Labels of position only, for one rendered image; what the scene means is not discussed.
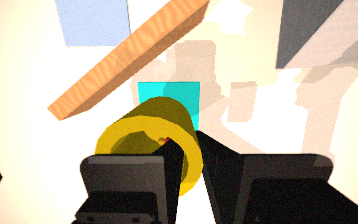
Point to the orange wooden plank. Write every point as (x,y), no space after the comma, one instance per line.
(148,41)

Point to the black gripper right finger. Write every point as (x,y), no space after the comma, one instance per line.
(228,175)

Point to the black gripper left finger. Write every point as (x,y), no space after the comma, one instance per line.
(159,172)

